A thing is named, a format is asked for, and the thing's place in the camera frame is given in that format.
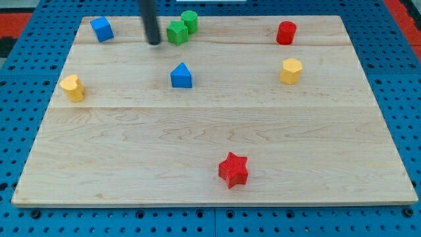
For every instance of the red star block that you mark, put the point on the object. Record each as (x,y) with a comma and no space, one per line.
(233,170)

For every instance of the green star block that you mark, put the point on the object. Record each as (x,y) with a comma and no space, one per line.
(177,32)

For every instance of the blue triangle block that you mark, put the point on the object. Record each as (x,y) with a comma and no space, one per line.
(181,77)

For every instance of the light wooden board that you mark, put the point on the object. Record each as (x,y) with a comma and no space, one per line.
(135,141)

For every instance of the yellow hexagon block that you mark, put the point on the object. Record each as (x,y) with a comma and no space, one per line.
(291,70)

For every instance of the green cylinder block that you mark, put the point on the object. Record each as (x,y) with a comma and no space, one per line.
(190,19)

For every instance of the red cylinder block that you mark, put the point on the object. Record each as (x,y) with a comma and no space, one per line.
(286,32)

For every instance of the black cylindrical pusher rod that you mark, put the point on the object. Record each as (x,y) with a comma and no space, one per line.
(148,14)

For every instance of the yellow heart block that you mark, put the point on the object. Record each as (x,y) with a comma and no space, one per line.
(73,88)

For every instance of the blue cube block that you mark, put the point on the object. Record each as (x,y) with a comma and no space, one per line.
(102,29)

